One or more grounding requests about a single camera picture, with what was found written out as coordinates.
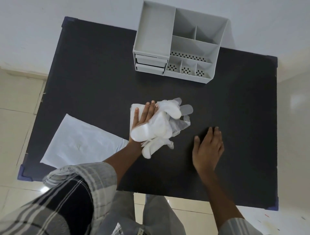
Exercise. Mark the person's right hand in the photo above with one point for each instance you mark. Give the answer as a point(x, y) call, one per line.
point(209, 152)

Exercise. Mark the person's left hand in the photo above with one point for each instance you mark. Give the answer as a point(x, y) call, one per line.
point(146, 116)

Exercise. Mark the bundle of clear plastic gloves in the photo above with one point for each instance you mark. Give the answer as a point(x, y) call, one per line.
point(157, 126)

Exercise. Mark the grey organizer drawer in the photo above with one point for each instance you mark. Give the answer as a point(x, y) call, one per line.
point(150, 60)
point(150, 69)

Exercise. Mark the white glove packet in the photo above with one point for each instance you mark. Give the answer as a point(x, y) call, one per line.
point(80, 142)

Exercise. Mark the grey desk organizer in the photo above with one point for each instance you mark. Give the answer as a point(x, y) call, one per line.
point(193, 43)

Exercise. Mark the person's left forearm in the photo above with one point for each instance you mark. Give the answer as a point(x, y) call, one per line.
point(121, 162)

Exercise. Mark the person's right forearm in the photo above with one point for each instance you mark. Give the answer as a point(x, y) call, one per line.
point(220, 201)

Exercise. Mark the grey trousers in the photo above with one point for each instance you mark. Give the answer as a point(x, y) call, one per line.
point(155, 213)

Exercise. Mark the blue table corner guard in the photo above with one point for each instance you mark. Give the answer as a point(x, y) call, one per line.
point(274, 207)
point(22, 173)
point(66, 19)

